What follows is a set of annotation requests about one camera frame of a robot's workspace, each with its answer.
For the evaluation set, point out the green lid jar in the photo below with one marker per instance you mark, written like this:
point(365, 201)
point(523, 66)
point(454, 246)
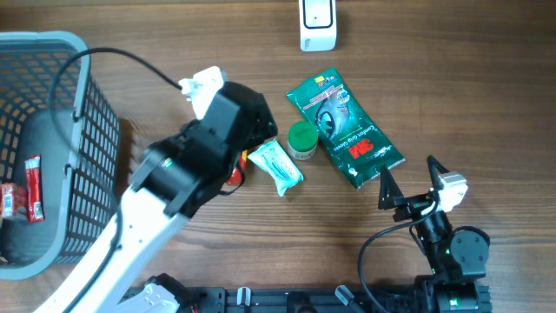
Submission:
point(302, 140)

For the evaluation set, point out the green 3M gloves package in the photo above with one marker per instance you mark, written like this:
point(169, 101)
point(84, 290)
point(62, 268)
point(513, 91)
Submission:
point(354, 142)

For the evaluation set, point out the teal wet wipes pack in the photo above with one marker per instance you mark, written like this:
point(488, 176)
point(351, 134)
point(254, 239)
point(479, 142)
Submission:
point(275, 161)

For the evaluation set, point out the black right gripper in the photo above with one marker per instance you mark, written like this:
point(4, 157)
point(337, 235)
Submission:
point(410, 205)

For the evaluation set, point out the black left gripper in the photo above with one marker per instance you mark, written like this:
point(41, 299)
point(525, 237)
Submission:
point(261, 131)

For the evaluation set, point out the red small carton box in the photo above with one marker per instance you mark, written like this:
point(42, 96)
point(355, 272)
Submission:
point(13, 202)

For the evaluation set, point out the red sauce bottle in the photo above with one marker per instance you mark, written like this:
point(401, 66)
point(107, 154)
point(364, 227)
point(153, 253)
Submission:
point(236, 177)

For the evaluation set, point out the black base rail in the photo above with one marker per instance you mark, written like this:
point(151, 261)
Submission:
point(163, 294)

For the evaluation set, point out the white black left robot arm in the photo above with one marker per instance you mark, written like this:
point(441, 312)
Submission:
point(176, 177)

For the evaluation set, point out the white barcode scanner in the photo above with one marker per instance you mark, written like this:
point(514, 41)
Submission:
point(318, 25)

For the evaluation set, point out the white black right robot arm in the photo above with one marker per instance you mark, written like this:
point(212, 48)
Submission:
point(457, 257)

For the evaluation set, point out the grey plastic basket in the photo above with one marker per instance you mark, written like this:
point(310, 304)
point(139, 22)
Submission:
point(78, 139)

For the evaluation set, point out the red stick sachet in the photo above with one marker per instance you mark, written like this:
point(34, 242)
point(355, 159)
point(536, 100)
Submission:
point(34, 188)

